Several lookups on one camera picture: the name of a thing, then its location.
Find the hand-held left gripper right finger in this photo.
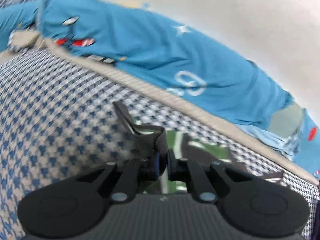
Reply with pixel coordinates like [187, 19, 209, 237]
[167, 149, 253, 202]

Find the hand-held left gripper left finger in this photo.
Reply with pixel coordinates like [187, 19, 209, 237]
[80, 152, 160, 203]

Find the green grey striped shirt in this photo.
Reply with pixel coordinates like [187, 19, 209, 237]
[114, 101, 284, 195]

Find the blue houndstooth mattress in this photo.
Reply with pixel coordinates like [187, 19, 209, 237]
[0, 47, 320, 240]

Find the blue airplane print bumper cover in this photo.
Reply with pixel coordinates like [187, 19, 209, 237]
[0, 0, 320, 180]

